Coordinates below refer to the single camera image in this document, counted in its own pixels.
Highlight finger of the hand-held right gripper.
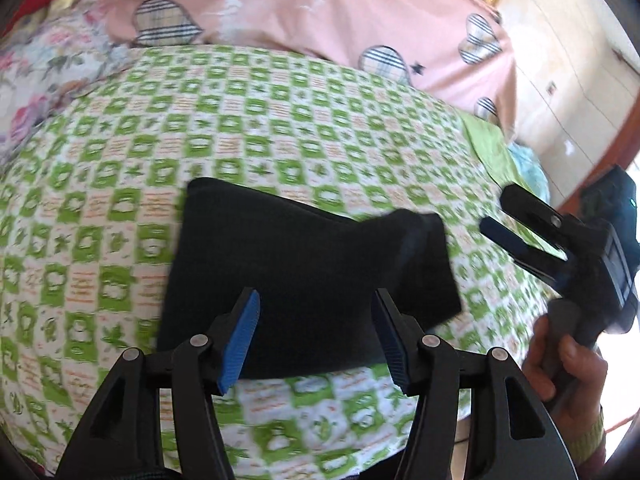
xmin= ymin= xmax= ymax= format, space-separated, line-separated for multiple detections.
xmin=479 ymin=216 xmax=576 ymax=286
xmin=500 ymin=183 xmax=588 ymax=261

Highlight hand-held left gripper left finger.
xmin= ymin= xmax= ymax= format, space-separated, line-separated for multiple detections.
xmin=55 ymin=287 xmax=262 ymax=480

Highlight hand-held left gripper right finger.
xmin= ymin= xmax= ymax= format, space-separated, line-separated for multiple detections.
xmin=372 ymin=288 xmax=581 ymax=480

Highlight black pants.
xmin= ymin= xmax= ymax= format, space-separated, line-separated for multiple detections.
xmin=156 ymin=177 xmax=463 ymax=381

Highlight person's right forearm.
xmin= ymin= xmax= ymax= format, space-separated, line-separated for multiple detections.
xmin=567 ymin=407 xmax=608 ymax=480

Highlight person's right hand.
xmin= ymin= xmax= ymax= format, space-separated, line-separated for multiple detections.
xmin=522 ymin=317 xmax=608 ymax=456

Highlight light blue cloth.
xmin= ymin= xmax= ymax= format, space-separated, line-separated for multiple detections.
xmin=507 ymin=142 xmax=551 ymax=206

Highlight plain green cloth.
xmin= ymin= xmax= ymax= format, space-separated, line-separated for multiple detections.
xmin=460 ymin=112 xmax=531 ymax=196

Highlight cream wardrobe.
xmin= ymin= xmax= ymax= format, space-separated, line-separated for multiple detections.
xmin=495 ymin=0 xmax=640 ymax=206

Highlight green patterned bed sheet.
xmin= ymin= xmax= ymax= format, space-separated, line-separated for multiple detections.
xmin=0 ymin=45 xmax=556 ymax=476

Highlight pink heart print quilt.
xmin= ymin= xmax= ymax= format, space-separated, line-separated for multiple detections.
xmin=75 ymin=0 xmax=518 ymax=133

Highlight floral blanket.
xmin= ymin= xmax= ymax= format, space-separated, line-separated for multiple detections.
xmin=0 ymin=7 xmax=136 ymax=171

